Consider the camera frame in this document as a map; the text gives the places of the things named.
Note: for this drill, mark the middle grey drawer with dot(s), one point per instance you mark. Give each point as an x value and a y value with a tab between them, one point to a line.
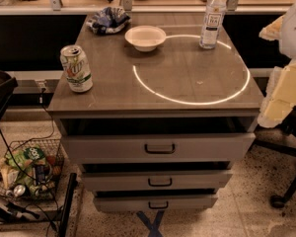
153	181

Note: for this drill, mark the grey drawer cabinet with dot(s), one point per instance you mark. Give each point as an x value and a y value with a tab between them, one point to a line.
178	88

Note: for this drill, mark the green snack bag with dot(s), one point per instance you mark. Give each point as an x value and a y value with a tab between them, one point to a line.
24	161

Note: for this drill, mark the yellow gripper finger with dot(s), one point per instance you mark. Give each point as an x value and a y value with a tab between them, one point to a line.
280	96
272	31

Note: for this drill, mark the white bowl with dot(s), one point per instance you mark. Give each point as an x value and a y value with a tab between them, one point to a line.
145	38

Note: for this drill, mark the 7up soda can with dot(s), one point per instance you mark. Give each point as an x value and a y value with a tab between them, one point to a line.
76	68

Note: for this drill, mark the bottom grey drawer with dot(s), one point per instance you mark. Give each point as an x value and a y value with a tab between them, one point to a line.
109	204

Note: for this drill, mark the wire basket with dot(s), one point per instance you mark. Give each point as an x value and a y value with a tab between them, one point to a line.
46	177

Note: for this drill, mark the top grey drawer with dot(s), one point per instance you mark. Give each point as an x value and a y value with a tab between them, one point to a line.
88	149

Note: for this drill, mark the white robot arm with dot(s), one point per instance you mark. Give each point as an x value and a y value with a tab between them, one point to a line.
287	41

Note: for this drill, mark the black stand leg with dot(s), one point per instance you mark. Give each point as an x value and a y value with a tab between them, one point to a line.
67	205

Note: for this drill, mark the clear plastic water bottle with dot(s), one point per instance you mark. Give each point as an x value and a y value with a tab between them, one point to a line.
213	19

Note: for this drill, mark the blue tape cross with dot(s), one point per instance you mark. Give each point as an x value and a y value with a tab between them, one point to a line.
152	226

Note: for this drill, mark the grey drawer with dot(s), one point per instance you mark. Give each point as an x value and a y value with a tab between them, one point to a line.
153	181
88	149
109	204

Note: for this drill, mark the black office chair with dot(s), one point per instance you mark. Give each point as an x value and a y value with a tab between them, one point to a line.
288	127

